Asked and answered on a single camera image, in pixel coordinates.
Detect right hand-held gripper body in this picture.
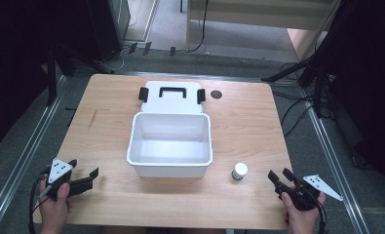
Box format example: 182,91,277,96
278,175,344,213

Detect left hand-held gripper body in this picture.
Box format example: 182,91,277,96
41,157,75,202

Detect small silver can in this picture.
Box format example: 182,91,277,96
231,162,249,181

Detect white plastic storage box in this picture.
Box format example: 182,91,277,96
126,111,213,179

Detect person's right hand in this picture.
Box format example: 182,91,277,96
281,190,327,234

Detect person's left hand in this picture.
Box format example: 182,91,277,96
38,177,74,234

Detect black stand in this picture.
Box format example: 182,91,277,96
45,45,58,107

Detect black tripod leg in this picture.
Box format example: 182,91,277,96
260,58,315,83

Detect dark cabinet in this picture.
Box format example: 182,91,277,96
86,0,132,62

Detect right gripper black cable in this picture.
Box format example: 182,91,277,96
305,186,328,234

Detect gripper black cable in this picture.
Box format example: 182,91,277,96
27,169,52,234
305,186,328,234

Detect metal floor rail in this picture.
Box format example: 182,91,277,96
0,75,67,232
298,87,371,234

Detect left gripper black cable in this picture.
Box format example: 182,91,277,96
27,169,52,234

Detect black floor cables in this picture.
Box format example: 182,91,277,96
271,89,315,139

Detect white floor cable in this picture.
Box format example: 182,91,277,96
98,45,133,73

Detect white box lid black handle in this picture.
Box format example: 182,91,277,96
137,80,207,115

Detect light wooden furniture frame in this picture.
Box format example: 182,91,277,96
184,0,342,62

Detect black hanging cable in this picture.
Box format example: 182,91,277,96
189,0,211,54

